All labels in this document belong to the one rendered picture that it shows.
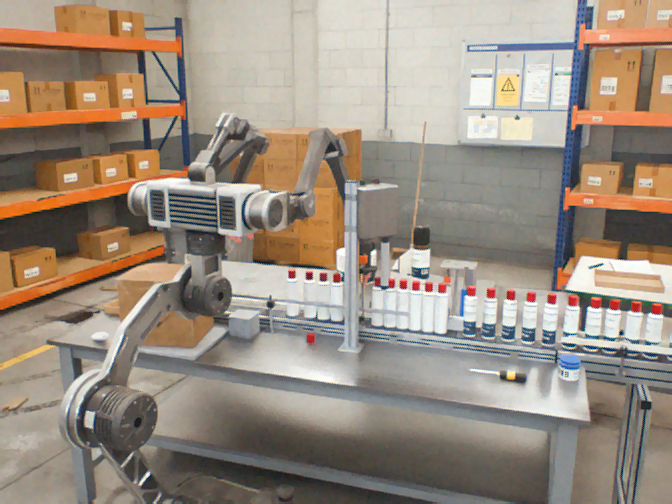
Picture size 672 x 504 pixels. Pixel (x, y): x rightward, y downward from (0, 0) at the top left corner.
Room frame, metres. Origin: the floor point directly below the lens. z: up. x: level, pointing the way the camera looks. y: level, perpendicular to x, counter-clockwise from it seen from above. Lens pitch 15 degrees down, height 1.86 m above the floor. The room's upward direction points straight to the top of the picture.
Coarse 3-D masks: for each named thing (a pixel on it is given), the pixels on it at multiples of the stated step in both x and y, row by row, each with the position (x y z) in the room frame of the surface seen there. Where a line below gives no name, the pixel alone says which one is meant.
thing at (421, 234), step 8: (416, 232) 3.03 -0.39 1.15; (424, 232) 3.02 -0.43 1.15; (416, 240) 3.03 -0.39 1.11; (424, 240) 3.02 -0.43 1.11; (416, 248) 3.04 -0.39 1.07; (424, 248) 3.03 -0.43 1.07; (416, 256) 3.02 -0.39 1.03; (424, 256) 3.01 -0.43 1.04; (416, 264) 3.02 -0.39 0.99; (424, 264) 3.01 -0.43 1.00; (416, 272) 3.02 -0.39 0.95; (424, 272) 3.01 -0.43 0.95
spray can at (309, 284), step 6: (306, 276) 2.59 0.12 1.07; (312, 276) 2.59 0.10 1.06; (306, 282) 2.58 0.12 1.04; (312, 282) 2.58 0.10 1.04; (306, 288) 2.58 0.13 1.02; (312, 288) 2.58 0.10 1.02; (306, 294) 2.58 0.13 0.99; (312, 294) 2.58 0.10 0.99; (306, 300) 2.58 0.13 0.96; (312, 300) 2.58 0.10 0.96; (306, 306) 2.58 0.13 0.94; (312, 306) 2.58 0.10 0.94; (306, 312) 2.58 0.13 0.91; (312, 312) 2.58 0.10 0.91
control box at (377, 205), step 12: (360, 192) 2.35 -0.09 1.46; (372, 192) 2.36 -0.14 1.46; (384, 192) 2.39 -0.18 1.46; (396, 192) 2.43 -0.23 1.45; (360, 204) 2.35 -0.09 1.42; (372, 204) 2.36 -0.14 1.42; (384, 204) 2.39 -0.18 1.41; (396, 204) 2.43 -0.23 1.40; (360, 216) 2.35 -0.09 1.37; (372, 216) 2.36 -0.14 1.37; (384, 216) 2.39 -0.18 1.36; (396, 216) 2.43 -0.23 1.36; (360, 228) 2.35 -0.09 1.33; (372, 228) 2.36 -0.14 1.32; (384, 228) 2.39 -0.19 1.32; (396, 228) 2.43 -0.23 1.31
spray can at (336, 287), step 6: (336, 276) 2.54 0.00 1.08; (336, 282) 2.54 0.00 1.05; (336, 288) 2.53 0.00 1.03; (342, 288) 2.55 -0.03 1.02; (336, 294) 2.53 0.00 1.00; (342, 294) 2.55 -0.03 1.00; (336, 300) 2.53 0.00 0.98; (342, 300) 2.55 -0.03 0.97; (336, 312) 2.53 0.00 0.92; (342, 312) 2.55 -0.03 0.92; (336, 318) 2.53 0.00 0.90; (342, 318) 2.55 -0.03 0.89
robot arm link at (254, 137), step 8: (256, 128) 2.61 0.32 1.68; (248, 136) 2.52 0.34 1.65; (256, 136) 2.52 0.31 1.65; (264, 136) 2.58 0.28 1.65; (232, 144) 2.51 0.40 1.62; (240, 144) 2.51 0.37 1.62; (248, 144) 2.53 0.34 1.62; (256, 144) 2.56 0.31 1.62; (224, 152) 2.49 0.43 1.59; (232, 152) 2.50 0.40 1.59; (240, 152) 2.53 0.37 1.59; (224, 160) 2.48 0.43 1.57; (232, 160) 2.52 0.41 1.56; (224, 168) 2.52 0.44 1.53; (184, 176) 2.47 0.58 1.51
